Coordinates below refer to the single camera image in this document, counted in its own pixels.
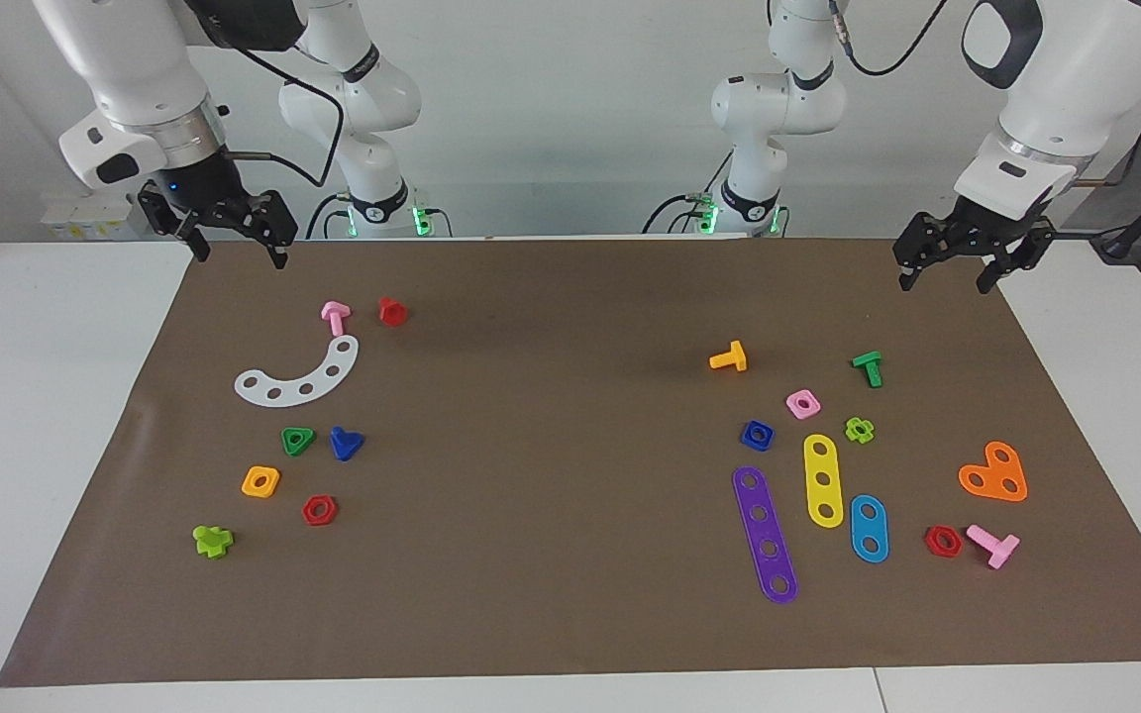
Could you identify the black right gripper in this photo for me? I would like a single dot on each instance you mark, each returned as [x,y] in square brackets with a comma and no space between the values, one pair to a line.
[206,190]

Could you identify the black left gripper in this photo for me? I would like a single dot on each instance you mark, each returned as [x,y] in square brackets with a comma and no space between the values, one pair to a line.
[988,233]

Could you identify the blue triangle toy screw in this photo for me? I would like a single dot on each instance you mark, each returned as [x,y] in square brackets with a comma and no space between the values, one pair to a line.
[343,446]

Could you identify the blue square toy nut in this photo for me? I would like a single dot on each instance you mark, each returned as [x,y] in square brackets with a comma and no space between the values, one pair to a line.
[747,436]

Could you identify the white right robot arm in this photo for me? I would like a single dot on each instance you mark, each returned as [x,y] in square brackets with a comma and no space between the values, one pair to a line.
[135,59]

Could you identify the pink plastic toy screw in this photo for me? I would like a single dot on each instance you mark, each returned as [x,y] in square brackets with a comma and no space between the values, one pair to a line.
[336,317]
[998,548]

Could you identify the green plastic toy screw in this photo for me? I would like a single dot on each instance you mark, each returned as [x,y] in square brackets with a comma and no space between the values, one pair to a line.
[870,366]

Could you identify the red plastic toy screw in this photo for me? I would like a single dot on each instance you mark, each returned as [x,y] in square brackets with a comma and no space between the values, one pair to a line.
[392,313]

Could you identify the lime flower toy nut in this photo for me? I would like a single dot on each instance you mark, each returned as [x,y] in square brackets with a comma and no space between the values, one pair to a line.
[852,430]

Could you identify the green triangle toy nut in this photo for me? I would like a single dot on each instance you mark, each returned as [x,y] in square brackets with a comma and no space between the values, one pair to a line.
[308,436]

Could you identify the pink square toy nut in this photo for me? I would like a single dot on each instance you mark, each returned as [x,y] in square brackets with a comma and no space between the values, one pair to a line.
[792,404]

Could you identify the orange plastic toy screw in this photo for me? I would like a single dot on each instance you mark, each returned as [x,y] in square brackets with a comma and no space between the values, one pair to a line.
[734,358]

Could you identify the orange square toy nut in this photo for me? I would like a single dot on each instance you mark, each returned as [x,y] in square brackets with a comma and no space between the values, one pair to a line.
[249,483]

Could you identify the red hexagon toy nut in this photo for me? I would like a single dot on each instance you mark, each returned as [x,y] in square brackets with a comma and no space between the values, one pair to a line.
[931,542]
[308,511]

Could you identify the lime cross toy screw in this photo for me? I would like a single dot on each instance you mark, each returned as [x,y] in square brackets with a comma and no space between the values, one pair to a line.
[211,542]

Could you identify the white box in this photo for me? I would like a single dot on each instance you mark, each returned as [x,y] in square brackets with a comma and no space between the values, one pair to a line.
[85,213]

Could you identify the white curved perforated strip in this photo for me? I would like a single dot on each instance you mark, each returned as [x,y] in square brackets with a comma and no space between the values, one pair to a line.
[320,381]

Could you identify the orange heart-shaped plate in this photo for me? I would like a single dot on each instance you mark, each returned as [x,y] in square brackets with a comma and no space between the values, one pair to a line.
[994,475]

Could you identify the yellow three-hole strip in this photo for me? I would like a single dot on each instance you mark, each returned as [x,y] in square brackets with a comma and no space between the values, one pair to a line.
[823,461]

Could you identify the blue two-hole strip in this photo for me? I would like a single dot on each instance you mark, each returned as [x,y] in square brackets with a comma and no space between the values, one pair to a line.
[869,528]

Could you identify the purple four-hole strip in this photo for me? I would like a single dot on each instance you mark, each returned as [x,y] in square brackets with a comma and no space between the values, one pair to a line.
[763,530]

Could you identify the brown paper table mat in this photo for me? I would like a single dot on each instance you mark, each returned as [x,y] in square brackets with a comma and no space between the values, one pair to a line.
[551,475]

